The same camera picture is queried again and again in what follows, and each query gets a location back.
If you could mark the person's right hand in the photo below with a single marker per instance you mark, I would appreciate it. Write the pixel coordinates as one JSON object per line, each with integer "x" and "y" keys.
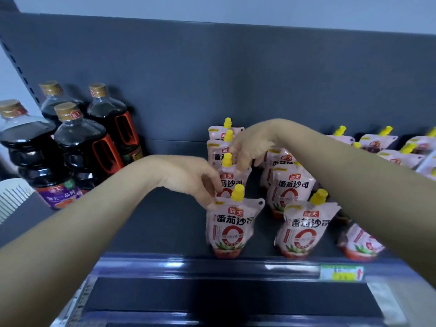
{"x": 259, "y": 139}

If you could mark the person's left hand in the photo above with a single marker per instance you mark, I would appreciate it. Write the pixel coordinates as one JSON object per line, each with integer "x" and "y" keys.
{"x": 184, "y": 175}

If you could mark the person's right thumb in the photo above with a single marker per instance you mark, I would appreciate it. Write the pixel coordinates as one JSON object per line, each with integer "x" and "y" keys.
{"x": 262, "y": 157}

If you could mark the person's left thumb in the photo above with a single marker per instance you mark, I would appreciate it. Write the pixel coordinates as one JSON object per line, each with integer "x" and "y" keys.
{"x": 214, "y": 183}

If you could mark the yellow cap sauce pouch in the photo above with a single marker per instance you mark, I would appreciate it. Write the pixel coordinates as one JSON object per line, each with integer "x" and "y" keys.
{"x": 235, "y": 224}
{"x": 235, "y": 178}

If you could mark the person's right forearm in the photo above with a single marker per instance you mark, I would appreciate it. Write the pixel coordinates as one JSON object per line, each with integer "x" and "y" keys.
{"x": 361, "y": 180}

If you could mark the person's left forearm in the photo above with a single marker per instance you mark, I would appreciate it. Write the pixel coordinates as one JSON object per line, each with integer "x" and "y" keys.
{"x": 78, "y": 234}

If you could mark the rows of tomato pouches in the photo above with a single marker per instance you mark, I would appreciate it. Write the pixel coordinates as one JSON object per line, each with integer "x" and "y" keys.
{"x": 293, "y": 190}

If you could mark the dark grey shelf unit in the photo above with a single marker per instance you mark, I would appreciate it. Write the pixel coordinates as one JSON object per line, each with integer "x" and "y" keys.
{"x": 238, "y": 81}

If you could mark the rows of dark print pouches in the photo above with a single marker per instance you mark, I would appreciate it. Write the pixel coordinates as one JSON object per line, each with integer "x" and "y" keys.
{"x": 374, "y": 142}

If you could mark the green yellow price label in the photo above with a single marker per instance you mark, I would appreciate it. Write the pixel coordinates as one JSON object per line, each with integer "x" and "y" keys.
{"x": 340, "y": 272}

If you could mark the dark soy sauce bottle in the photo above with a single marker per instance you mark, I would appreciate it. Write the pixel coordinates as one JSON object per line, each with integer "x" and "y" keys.
{"x": 58, "y": 102}

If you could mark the large soy sauce bottle purple label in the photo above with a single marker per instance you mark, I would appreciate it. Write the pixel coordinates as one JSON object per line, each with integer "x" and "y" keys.
{"x": 30, "y": 149}

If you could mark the white ribbed plastic basket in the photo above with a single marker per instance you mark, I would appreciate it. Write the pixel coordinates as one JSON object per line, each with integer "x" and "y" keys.
{"x": 13, "y": 199}

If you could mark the clear price tag rail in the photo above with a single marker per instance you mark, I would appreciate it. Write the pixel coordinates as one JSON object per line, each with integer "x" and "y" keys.
{"x": 204, "y": 265}

